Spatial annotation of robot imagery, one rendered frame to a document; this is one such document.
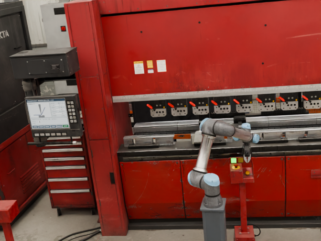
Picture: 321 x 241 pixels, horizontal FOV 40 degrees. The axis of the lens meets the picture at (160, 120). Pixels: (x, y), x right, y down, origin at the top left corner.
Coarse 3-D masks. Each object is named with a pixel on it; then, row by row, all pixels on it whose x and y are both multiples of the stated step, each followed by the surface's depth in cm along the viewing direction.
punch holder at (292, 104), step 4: (288, 92) 399; (292, 92) 398; (296, 92) 398; (280, 96) 402; (284, 96) 400; (288, 96) 400; (292, 96) 399; (296, 96) 399; (280, 100) 404; (288, 100) 401; (292, 100) 401; (280, 104) 409; (284, 104) 402; (288, 104) 404; (292, 104) 401; (296, 104) 401; (284, 108) 404; (288, 108) 403; (292, 108) 403; (296, 108) 402
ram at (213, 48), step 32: (288, 0) 373; (320, 0) 369; (128, 32) 399; (160, 32) 396; (192, 32) 392; (224, 32) 388; (256, 32) 385; (288, 32) 381; (320, 32) 378; (128, 64) 409; (192, 64) 402; (224, 64) 398; (256, 64) 394; (288, 64) 390; (320, 64) 387; (192, 96) 412
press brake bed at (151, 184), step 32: (128, 160) 430; (160, 160) 427; (192, 160) 422; (224, 160) 417; (256, 160) 413; (288, 160) 409; (320, 160) 405; (128, 192) 443; (160, 192) 438; (192, 192) 433; (224, 192) 429; (256, 192) 424; (288, 192) 420; (320, 192) 416; (128, 224) 459; (160, 224) 453; (192, 224) 448; (256, 224) 437; (288, 224) 432; (320, 224) 428
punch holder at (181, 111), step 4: (172, 100) 415; (176, 100) 415; (180, 100) 414; (184, 100) 414; (172, 104) 417; (176, 104) 416; (180, 104) 416; (184, 104) 415; (172, 108) 418; (180, 108) 417; (184, 108) 416; (172, 112) 419; (176, 112) 419; (180, 112) 418; (184, 112) 417
